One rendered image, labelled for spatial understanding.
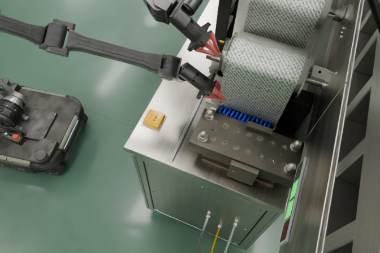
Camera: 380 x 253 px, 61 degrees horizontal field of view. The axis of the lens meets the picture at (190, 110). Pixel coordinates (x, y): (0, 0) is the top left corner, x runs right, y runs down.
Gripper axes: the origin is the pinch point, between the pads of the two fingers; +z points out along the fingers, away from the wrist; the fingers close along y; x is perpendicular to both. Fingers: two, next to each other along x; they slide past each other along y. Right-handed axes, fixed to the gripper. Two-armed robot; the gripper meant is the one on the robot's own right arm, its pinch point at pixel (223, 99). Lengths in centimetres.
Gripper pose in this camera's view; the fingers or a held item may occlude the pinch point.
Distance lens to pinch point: 121.3
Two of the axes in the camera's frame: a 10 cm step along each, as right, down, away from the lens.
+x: 4.9, -3.1, -8.2
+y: -3.8, 7.7, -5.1
